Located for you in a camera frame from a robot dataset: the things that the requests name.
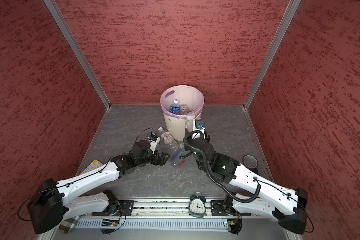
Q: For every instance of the white ribbed waste bin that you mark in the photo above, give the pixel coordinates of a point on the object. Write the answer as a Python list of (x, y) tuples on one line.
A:
[(176, 127)]

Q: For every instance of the aluminium rail frame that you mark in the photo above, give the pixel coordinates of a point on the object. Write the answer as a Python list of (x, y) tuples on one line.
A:
[(172, 214)]

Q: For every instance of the plaid checkered pouch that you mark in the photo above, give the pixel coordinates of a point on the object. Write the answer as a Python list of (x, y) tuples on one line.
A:
[(68, 225)]

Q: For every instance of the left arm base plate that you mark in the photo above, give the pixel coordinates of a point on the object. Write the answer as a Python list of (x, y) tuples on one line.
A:
[(126, 207)]

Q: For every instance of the purple bin liner bag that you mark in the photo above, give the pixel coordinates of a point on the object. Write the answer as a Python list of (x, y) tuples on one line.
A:
[(186, 95)]

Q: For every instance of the brown tape roll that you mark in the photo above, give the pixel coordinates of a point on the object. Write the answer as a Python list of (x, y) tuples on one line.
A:
[(250, 162)]

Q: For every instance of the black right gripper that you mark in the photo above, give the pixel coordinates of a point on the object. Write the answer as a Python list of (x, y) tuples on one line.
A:
[(189, 141)]

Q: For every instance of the left corner aluminium post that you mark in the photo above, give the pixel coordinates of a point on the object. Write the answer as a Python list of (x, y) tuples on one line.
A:
[(69, 36)]

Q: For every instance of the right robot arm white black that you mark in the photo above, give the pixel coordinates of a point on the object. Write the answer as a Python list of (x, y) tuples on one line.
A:
[(244, 186)]

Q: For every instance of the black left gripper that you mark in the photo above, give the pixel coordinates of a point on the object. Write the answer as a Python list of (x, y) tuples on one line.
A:
[(162, 161)]

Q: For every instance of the green alarm clock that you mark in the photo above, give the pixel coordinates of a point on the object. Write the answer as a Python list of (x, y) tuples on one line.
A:
[(197, 205)]

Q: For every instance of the right corner aluminium post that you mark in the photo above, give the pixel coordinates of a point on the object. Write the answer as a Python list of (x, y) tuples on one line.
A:
[(278, 37)]

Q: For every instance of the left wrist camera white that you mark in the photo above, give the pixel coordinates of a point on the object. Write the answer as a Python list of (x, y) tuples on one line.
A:
[(154, 140)]

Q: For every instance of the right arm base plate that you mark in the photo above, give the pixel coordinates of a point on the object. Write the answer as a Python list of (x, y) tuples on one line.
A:
[(225, 208)]

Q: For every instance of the white red label bottle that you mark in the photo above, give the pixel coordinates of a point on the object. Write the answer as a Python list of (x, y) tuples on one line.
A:
[(168, 140)]

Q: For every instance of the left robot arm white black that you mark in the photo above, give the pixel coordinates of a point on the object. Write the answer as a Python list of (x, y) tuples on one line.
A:
[(55, 202)]

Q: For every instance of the corner aluminium post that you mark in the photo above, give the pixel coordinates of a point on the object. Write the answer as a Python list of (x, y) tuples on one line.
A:
[(69, 36), (278, 37)]

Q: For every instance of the beige calculator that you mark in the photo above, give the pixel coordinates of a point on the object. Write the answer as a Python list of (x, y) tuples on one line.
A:
[(92, 166)]

